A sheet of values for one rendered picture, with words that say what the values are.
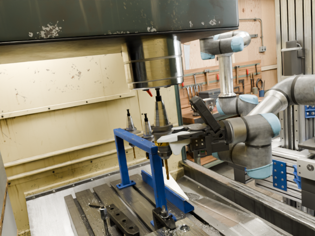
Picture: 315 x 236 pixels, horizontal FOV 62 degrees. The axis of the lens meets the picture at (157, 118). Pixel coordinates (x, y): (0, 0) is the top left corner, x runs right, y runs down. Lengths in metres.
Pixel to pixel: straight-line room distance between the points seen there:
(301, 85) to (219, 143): 0.45
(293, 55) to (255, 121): 0.93
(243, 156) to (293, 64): 0.93
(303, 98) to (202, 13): 0.57
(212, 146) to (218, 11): 0.36
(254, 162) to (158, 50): 0.43
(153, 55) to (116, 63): 1.11
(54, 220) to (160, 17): 1.31
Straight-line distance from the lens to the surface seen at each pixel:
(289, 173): 1.70
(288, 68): 1.69
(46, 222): 1.66
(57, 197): 1.76
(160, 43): 0.66
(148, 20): 0.61
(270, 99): 1.08
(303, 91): 1.10
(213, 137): 0.78
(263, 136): 0.82
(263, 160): 0.84
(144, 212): 1.25
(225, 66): 1.80
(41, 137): 1.70
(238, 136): 0.78
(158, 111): 0.72
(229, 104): 1.80
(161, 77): 0.66
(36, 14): 0.55
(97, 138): 1.75
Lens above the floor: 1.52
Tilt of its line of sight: 11 degrees down
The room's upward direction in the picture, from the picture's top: 7 degrees counter-clockwise
